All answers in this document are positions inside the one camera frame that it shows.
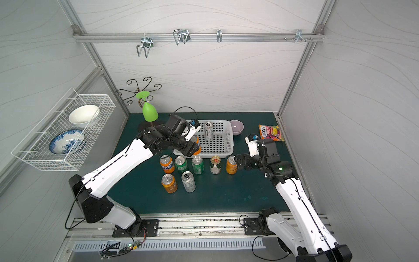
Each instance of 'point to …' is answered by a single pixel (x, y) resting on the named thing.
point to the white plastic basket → (222, 145)
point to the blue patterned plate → (67, 142)
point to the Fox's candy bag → (273, 132)
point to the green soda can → (180, 163)
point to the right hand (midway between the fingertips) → (245, 155)
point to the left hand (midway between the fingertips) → (194, 145)
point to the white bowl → (81, 116)
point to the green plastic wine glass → (149, 112)
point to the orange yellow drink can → (231, 166)
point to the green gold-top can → (215, 165)
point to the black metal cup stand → (151, 123)
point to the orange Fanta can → (166, 162)
